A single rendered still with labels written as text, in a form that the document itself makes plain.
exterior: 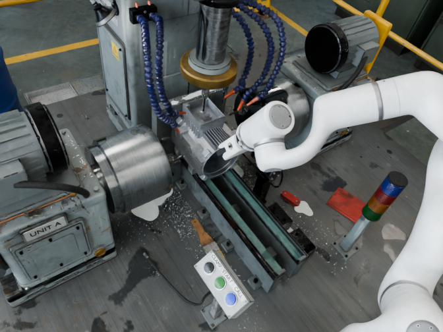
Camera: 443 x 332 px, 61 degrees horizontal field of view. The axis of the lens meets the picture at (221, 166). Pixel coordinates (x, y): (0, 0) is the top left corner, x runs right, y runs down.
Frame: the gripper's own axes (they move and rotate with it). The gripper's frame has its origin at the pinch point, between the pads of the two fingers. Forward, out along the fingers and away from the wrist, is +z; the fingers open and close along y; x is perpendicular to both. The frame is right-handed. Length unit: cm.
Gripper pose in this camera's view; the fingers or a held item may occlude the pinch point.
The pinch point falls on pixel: (225, 151)
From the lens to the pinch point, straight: 114.6
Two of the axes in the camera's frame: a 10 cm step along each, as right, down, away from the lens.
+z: -3.9, 2.2, 8.9
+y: 8.1, -3.6, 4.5
